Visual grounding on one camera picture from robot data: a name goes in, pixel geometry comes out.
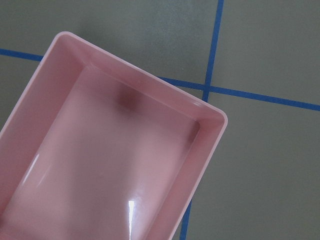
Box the pink plastic bin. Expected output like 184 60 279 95
0 31 228 240

